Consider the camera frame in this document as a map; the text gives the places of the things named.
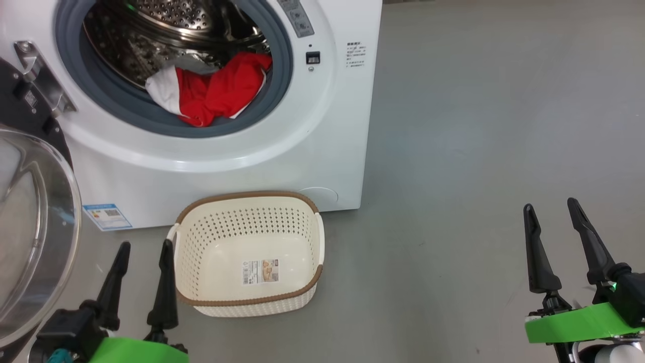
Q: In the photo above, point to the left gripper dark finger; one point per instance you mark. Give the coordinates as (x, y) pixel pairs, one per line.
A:
(113, 292)
(165, 297)

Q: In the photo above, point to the perforated steel washer drum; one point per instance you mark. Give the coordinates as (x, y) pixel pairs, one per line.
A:
(151, 30)

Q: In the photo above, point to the printed product label sticker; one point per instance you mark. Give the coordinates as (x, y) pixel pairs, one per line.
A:
(260, 271)

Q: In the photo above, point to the white front-load washing machine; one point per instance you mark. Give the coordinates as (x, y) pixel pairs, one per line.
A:
(252, 171)

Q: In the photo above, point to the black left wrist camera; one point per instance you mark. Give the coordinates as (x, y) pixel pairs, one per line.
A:
(65, 327)

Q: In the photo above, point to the grey rubber door gasket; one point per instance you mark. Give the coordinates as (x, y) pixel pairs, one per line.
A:
(126, 110)

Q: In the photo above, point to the black round glass washer door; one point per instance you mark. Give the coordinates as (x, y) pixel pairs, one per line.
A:
(30, 227)

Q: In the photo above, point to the cream perforated basket brown rim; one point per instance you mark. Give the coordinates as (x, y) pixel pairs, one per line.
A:
(211, 262)

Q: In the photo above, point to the grey warning label strip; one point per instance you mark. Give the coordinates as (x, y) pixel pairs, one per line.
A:
(298, 19)

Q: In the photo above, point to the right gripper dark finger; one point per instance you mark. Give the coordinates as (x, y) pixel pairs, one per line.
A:
(594, 252)
(541, 267)

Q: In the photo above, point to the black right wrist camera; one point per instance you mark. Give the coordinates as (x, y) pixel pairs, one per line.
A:
(630, 297)

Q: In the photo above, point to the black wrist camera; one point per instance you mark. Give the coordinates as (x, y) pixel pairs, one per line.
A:
(630, 297)
(65, 327)

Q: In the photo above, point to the blue energy label sticker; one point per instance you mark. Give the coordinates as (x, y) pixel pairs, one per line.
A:
(107, 217)

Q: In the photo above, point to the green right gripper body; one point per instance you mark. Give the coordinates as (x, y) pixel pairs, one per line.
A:
(579, 322)

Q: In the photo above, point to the red and white garment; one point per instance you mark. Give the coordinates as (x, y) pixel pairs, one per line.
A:
(221, 96)

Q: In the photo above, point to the metal washer door hinge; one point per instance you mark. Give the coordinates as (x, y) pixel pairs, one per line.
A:
(43, 78)

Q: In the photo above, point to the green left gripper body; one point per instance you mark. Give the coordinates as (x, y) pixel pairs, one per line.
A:
(136, 353)

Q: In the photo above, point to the small printed text label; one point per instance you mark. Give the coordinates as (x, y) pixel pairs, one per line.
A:
(356, 54)

